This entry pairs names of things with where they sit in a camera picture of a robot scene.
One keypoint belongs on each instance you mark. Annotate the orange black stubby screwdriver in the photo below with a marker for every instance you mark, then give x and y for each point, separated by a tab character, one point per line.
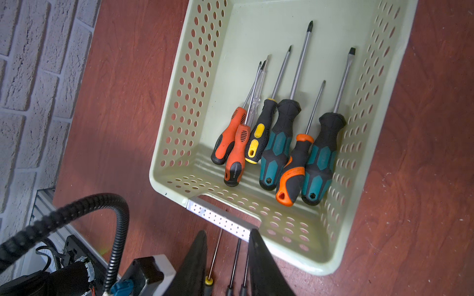
290	184

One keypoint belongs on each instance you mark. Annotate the green handle screwdriver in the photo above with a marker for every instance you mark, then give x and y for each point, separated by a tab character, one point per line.
319	168
276	154

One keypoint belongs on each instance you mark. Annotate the orange black handle screwdriver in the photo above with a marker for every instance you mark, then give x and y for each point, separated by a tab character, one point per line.
226	141

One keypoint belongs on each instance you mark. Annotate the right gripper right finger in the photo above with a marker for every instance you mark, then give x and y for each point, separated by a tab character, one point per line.
266	277

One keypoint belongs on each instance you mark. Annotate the black yellow small screwdriver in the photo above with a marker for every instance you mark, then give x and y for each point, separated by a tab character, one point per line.
209	282

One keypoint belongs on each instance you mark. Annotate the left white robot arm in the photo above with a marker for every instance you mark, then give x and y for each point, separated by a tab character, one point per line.
78	272

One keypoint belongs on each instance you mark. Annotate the black yellow handle screwdriver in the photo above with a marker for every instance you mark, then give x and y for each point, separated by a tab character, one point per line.
260	133

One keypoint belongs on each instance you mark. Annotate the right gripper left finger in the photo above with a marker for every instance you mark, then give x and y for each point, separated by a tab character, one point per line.
189	279

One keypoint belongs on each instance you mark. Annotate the small orange handle screwdriver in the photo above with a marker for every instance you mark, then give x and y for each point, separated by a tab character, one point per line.
236	162

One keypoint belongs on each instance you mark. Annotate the long black handle screwdriver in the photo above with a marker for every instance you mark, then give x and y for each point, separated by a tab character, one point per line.
229	291

